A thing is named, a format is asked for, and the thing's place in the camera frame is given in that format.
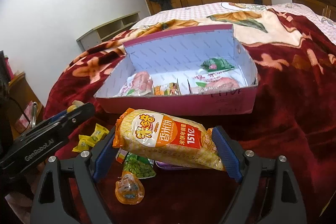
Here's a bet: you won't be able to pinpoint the orange jelly cup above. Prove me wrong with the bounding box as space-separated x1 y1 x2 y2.
114 171 145 205

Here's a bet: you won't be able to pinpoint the purple plastic tin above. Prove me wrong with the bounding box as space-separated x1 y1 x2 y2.
155 161 191 170

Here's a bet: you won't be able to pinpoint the orange rice cracker packet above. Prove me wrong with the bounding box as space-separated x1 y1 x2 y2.
113 108 225 171

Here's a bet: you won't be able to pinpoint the small peach jelly pouch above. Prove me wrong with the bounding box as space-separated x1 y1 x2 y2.
187 76 240 94

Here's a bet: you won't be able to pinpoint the large peach jelly pouch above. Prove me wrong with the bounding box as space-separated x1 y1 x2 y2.
117 71 153 97

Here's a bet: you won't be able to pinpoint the burger gummy candy packet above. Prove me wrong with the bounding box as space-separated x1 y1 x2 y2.
153 83 181 96

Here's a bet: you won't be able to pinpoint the green pea snack packet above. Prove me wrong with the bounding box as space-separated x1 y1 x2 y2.
201 57 236 73

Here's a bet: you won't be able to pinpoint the yellow candy wrapper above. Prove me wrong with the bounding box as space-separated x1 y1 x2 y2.
90 124 109 143

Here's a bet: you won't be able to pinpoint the metal clip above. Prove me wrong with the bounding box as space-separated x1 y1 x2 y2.
30 102 38 128

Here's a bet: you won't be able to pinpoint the pink cardboard box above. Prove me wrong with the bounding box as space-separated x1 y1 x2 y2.
95 24 258 116

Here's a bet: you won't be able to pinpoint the low white shelf unit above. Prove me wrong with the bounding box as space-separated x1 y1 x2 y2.
76 11 139 51

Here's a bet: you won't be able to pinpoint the red floral blanket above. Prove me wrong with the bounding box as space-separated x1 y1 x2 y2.
44 9 335 223

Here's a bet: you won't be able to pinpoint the black bag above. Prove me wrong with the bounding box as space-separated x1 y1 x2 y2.
253 0 263 5

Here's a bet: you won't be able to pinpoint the pink checked bedsheet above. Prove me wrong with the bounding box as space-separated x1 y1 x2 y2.
132 2 335 43

